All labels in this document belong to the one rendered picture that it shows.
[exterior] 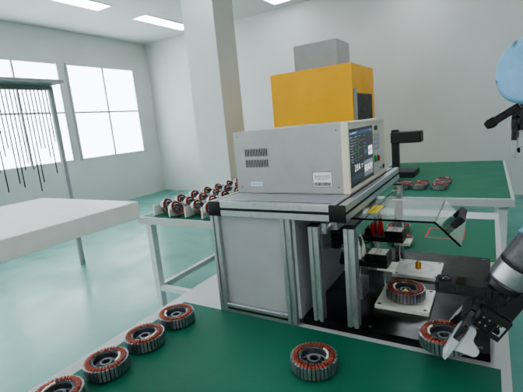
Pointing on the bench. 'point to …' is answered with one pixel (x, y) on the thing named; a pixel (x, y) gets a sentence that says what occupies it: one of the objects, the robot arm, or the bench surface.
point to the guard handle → (459, 218)
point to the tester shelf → (303, 203)
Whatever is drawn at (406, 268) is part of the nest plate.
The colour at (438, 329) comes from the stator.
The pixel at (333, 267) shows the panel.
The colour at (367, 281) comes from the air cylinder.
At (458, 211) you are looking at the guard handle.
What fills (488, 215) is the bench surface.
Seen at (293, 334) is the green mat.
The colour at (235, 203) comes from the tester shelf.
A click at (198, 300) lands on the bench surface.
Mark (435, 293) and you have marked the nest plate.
